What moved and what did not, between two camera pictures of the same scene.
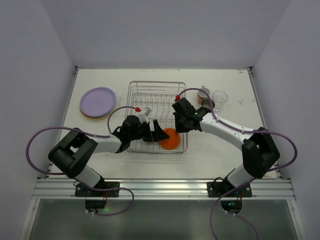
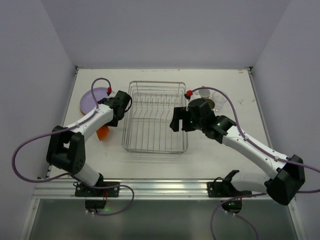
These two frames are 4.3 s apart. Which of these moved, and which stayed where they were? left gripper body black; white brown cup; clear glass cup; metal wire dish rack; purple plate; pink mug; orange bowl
Moved: pink mug; orange bowl; left gripper body black; white brown cup
Stayed: metal wire dish rack; clear glass cup; purple plate
